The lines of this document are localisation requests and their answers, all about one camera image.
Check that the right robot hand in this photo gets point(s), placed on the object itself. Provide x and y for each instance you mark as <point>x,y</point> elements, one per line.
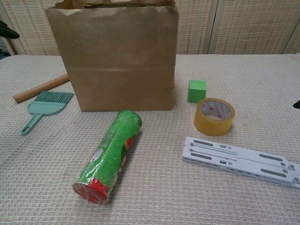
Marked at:
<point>297,105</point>

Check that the teal small brush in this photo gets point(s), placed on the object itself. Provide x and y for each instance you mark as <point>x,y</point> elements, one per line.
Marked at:
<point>47,107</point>

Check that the brown paper bag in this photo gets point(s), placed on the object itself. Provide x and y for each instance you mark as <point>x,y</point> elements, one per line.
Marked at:
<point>117,58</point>

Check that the green cube block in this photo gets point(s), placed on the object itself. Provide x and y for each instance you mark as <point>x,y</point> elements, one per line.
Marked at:
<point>197,92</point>

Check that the clear packing tape roll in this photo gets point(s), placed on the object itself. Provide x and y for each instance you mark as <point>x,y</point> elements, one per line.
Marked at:
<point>206,125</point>

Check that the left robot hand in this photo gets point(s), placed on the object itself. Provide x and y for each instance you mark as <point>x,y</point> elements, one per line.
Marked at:
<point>8,31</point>

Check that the woven folding screen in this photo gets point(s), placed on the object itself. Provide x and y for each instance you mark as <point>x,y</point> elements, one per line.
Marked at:
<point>234,25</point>

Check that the white folding laptop stand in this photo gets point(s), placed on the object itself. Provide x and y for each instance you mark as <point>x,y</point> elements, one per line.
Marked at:
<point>234,159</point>

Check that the wooden rod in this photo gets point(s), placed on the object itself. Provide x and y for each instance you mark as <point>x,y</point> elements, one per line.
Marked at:
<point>37,90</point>

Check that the beige woven tablecloth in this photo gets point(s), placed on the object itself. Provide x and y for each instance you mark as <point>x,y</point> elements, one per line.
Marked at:
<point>211,199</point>

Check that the green chip can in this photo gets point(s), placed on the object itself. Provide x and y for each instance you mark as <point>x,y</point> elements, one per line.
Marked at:
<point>110,154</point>

